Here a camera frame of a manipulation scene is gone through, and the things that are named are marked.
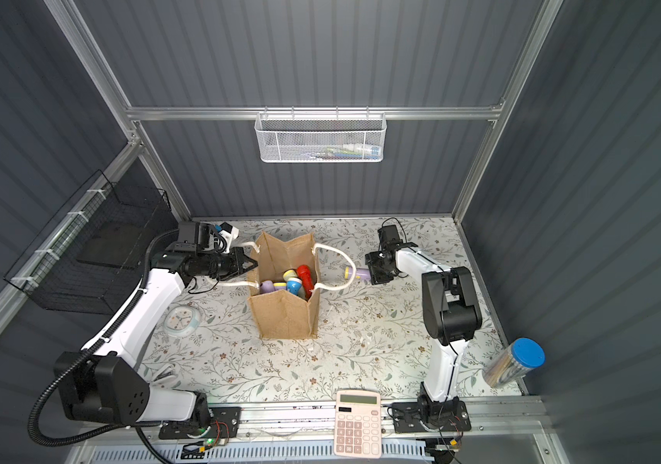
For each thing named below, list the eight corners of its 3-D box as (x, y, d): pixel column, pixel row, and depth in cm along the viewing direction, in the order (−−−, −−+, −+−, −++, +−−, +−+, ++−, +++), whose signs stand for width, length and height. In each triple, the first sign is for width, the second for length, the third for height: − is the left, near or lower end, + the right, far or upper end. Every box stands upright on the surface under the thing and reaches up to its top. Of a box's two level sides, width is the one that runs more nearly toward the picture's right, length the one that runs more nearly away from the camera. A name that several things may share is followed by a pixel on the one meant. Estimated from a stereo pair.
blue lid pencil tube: (484, 388, 81) (520, 365, 65) (477, 364, 85) (509, 337, 69) (509, 388, 81) (550, 365, 65) (500, 364, 85) (538, 337, 69)
